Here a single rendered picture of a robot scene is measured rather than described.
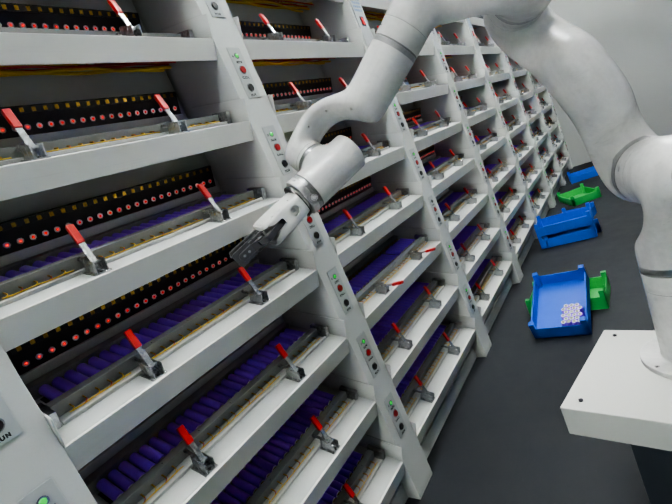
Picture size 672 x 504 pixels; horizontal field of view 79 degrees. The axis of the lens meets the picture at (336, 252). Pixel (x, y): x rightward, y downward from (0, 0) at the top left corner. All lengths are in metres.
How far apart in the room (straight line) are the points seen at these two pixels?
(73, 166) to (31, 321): 0.25
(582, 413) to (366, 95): 0.70
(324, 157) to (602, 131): 0.50
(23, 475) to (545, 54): 1.00
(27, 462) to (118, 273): 0.28
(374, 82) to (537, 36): 0.30
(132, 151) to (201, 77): 0.36
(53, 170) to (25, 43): 0.21
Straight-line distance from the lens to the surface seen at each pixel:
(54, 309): 0.72
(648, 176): 0.82
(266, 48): 1.20
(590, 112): 0.86
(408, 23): 0.84
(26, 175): 0.76
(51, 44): 0.88
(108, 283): 0.75
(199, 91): 1.14
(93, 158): 0.80
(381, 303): 1.22
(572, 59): 0.84
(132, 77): 1.17
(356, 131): 1.67
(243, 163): 1.07
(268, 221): 0.78
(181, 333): 0.86
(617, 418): 0.90
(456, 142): 2.26
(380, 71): 0.82
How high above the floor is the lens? 0.90
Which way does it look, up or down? 9 degrees down
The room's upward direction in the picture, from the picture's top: 24 degrees counter-clockwise
